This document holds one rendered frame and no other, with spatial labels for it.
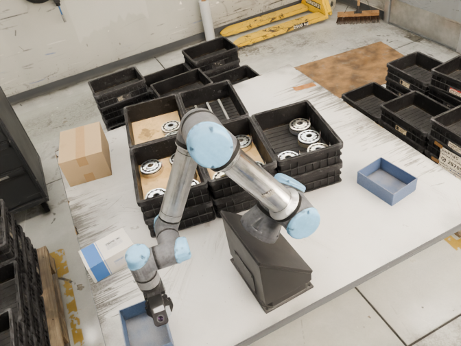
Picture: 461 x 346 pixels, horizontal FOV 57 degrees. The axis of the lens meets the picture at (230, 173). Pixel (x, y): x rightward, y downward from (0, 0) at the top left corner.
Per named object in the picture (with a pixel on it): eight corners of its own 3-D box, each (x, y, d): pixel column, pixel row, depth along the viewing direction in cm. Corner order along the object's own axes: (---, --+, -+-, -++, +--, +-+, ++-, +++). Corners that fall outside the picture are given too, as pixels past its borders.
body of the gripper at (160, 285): (165, 286, 151) (156, 266, 143) (171, 306, 144) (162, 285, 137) (144, 294, 149) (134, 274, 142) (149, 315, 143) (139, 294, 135)
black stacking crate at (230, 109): (252, 134, 216) (249, 115, 208) (195, 150, 212) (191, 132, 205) (231, 97, 246) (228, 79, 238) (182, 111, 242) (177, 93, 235)
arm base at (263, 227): (282, 248, 153) (297, 226, 151) (248, 237, 146) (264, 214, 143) (266, 224, 166) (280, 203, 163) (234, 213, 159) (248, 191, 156)
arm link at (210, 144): (311, 200, 148) (200, 101, 121) (331, 224, 136) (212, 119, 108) (287, 224, 150) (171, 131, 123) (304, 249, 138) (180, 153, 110)
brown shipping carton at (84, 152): (71, 154, 245) (60, 132, 235) (108, 143, 248) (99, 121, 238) (70, 187, 223) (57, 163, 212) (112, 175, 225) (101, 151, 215)
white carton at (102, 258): (95, 283, 173) (86, 270, 167) (86, 264, 181) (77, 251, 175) (139, 257, 180) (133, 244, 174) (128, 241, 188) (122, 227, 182)
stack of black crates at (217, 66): (230, 82, 397) (223, 35, 368) (245, 95, 375) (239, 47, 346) (191, 96, 387) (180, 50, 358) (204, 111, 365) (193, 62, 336)
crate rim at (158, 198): (209, 187, 176) (208, 182, 174) (138, 208, 173) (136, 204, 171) (191, 135, 206) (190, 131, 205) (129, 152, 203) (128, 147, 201)
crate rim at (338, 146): (344, 147, 182) (345, 143, 181) (278, 167, 179) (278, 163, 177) (307, 103, 212) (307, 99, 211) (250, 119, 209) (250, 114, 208)
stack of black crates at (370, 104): (409, 131, 305) (413, 103, 290) (374, 146, 298) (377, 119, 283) (371, 107, 334) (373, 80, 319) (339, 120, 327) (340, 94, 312)
